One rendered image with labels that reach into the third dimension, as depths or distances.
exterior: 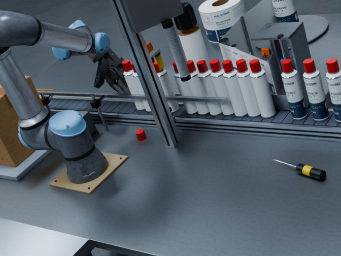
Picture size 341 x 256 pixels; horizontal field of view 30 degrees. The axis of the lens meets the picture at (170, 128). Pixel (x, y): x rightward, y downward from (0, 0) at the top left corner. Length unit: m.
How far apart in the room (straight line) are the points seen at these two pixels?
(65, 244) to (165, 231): 0.33
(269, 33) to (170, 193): 0.60
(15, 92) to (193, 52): 0.73
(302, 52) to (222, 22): 0.75
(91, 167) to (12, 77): 0.40
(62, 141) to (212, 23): 0.95
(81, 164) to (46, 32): 0.47
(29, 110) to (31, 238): 0.44
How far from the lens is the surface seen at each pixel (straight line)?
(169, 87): 2.33
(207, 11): 2.80
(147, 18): 2.03
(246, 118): 2.18
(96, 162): 2.24
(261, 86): 2.08
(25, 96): 2.22
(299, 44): 2.09
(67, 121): 2.19
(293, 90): 2.03
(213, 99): 2.19
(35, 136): 2.27
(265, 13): 2.64
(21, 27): 2.06
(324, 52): 2.49
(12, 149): 2.52
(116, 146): 2.41
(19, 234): 2.18
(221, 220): 1.84
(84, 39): 2.27
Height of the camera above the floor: 1.94
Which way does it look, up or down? 28 degrees down
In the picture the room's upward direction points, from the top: 20 degrees counter-clockwise
